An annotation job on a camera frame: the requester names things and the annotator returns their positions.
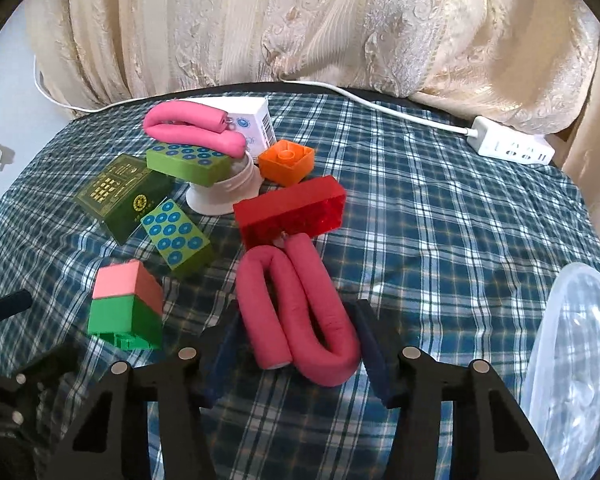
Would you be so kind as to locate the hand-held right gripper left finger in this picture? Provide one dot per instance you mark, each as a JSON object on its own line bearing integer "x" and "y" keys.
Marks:
{"x": 225, "y": 345}

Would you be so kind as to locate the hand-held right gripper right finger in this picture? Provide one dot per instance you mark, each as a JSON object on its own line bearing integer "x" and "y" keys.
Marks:
{"x": 375, "y": 355}

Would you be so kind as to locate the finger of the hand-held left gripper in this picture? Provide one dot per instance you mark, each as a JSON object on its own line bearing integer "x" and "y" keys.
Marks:
{"x": 2, "y": 306}
{"x": 15, "y": 400}

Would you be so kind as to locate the pink foam hair curler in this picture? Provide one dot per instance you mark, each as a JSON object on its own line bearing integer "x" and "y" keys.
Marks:
{"x": 190, "y": 114}
{"x": 260, "y": 310}

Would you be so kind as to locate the pink and green toy block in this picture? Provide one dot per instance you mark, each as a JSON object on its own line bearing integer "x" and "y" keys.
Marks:
{"x": 120, "y": 315}

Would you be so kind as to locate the green blue-dotted toy block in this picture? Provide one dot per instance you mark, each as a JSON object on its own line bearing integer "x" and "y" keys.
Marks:
{"x": 175, "y": 235}
{"x": 185, "y": 160}

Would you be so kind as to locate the red toy block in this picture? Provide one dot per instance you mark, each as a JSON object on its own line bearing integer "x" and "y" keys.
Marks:
{"x": 285, "y": 210}

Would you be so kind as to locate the white plastic jar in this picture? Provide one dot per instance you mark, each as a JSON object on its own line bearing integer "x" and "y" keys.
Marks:
{"x": 220, "y": 195}

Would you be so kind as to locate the dark green gold-print box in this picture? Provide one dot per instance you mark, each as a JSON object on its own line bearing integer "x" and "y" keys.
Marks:
{"x": 115, "y": 190}

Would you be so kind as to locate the orange toy block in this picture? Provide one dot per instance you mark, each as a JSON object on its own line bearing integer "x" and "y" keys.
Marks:
{"x": 285, "y": 165}

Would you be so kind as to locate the clear plastic bowl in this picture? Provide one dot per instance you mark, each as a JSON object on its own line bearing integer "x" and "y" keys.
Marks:
{"x": 570, "y": 360}

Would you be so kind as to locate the white medicine box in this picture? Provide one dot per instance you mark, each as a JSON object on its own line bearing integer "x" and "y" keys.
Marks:
{"x": 252, "y": 120}

